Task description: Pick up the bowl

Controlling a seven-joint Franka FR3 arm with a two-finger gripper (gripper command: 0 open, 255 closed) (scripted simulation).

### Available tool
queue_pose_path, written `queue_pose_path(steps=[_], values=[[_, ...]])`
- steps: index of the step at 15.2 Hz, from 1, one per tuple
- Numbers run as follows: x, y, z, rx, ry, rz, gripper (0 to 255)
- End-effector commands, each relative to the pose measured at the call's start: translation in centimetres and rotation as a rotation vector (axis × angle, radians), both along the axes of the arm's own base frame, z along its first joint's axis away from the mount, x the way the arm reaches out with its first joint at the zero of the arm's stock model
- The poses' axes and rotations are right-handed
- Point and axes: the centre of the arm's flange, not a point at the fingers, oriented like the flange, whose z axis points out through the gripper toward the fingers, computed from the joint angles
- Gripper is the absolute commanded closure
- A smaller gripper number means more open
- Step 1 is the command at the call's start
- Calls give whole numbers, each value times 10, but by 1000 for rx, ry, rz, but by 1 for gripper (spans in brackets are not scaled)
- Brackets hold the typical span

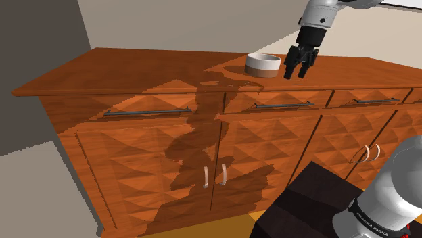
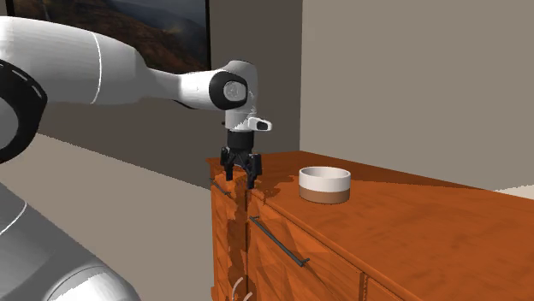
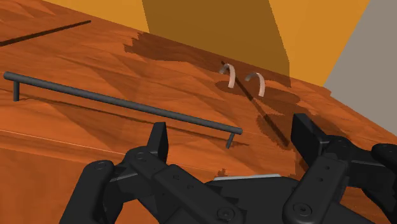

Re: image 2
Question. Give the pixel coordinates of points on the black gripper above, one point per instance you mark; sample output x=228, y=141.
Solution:
x=240, y=144

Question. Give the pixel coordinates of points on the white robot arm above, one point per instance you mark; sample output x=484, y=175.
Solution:
x=75, y=71

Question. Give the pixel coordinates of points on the white and brown bowl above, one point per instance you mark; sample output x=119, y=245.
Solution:
x=324, y=184

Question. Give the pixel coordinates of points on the orange wooden chest of drawers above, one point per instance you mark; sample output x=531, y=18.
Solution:
x=417, y=233

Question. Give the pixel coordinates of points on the landscape wall picture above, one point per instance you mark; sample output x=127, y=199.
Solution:
x=137, y=29

